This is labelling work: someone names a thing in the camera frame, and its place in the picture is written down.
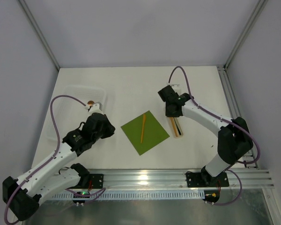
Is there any orange plastic spoon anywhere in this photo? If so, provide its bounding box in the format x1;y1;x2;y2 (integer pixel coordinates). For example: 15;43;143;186
170;117;178;137

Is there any iridescent metal fork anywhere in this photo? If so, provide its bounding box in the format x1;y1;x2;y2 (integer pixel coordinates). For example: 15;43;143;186
174;118;181;136

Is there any orange plastic knife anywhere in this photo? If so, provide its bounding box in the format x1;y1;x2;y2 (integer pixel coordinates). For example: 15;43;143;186
140;113;146;143

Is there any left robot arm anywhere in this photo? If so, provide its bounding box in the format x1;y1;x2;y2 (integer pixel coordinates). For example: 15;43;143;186
2;112;115;224

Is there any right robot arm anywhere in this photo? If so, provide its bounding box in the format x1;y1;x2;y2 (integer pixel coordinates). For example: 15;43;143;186
158;85;253;187

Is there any green paper napkin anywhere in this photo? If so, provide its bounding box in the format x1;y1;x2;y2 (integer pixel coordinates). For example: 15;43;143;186
121;111;170;156

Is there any copper round ball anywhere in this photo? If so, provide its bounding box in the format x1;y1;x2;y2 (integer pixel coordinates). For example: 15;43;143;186
87;100;94;105

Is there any beige utensil tray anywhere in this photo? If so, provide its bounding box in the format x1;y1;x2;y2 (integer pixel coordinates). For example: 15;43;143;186
168;117;184;138

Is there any white plastic basket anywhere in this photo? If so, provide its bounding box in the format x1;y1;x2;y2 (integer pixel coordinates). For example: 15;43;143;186
52;85;107;138

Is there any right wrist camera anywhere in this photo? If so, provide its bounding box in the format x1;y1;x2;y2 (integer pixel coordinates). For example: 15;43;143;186
167;82;181;90

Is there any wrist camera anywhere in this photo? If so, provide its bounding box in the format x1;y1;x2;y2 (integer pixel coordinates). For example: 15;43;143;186
167;82;181;90
84;102;103;116

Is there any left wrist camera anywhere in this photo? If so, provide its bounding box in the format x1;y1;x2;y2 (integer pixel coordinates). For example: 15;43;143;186
84;102;103;116

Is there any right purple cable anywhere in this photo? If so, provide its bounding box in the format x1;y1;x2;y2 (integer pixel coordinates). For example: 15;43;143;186
169;66;261;165

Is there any purple cable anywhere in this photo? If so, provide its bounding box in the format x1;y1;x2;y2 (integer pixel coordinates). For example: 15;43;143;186
169;66;261;165
3;95;89;223

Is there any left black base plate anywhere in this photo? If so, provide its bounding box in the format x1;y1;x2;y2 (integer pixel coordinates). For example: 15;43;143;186
71;173;104;189

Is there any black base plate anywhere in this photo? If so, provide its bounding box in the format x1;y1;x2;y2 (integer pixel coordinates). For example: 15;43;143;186
71;173;104;189
185;171;229;188

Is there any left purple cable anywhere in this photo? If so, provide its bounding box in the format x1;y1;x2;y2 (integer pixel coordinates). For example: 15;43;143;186
3;95;89;223

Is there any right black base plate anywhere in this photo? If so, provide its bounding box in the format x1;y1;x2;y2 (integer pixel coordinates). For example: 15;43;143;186
185;171;229;188

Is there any white slotted cable duct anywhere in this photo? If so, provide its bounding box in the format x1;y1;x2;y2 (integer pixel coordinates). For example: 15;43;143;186
51;189;205;201

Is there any right aluminium frame rail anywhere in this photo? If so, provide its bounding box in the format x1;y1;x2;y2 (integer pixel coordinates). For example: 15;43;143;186
216;65;257;162

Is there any aluminium front rail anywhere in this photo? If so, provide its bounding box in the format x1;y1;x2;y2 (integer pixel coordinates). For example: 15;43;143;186
90;168;274;190

